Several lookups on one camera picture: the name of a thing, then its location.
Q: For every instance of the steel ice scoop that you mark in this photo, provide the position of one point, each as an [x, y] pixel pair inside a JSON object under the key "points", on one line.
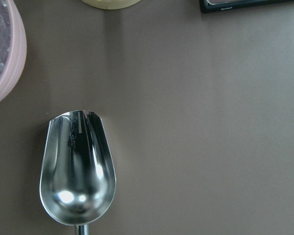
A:
{"points": [[77, 180]]}

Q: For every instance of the black mirrored tray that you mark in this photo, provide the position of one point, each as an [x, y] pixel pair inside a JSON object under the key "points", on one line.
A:
{"points": [[210, 6]]}

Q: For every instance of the pink bowl of ice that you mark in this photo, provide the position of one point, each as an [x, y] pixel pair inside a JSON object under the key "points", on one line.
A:
{"points": [[13, 47]]}

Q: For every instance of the wooden cup tree stand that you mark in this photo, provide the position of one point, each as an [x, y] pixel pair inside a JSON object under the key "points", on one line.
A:
{"points": [[111, 4]]}

